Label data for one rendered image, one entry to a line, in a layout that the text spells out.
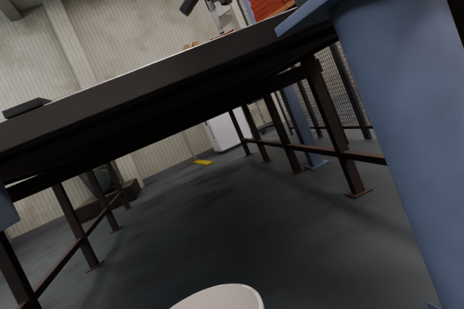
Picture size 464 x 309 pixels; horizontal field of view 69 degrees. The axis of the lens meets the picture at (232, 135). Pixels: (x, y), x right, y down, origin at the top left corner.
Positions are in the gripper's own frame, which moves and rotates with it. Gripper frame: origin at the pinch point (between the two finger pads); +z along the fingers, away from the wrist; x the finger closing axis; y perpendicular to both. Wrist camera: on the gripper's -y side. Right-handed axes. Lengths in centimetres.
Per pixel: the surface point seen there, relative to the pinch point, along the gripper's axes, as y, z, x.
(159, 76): -15.6, 9.7, -34.9
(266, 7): 25, -15, 61
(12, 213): -57, 25, -39
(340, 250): 11, 98, 35
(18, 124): -45, 8, -42
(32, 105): -41, 6, -41
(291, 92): 34, 31, 179
